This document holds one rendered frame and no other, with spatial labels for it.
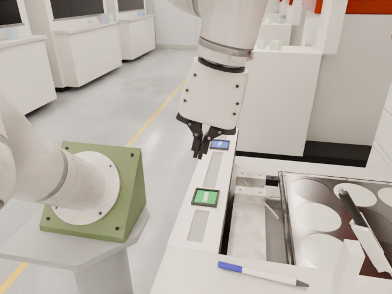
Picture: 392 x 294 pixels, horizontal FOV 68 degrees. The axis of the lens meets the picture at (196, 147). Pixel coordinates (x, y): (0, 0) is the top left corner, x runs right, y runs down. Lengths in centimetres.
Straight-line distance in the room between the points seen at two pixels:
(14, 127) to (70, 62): 440
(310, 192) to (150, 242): 128
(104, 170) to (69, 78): 430
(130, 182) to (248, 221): 31
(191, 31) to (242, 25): 828
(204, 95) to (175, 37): 837
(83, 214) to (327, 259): 56
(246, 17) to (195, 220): 38
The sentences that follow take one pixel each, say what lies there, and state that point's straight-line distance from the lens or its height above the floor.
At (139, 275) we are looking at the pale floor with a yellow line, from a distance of 177.
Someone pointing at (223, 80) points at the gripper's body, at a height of 124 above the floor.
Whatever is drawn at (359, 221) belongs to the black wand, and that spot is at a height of 110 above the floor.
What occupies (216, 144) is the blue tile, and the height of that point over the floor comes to 96.
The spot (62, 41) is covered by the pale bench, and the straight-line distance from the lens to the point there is 495.
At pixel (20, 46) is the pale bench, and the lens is 408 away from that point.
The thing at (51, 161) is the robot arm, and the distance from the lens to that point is 59.
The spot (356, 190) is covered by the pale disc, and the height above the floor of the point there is 90.
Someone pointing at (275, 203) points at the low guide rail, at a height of 84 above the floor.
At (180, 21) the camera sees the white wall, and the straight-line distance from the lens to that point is 875.
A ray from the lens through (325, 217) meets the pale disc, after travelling 76.
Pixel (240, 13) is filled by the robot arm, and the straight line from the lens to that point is 43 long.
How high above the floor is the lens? 136
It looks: 27 degrees down
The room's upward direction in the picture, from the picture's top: straight up
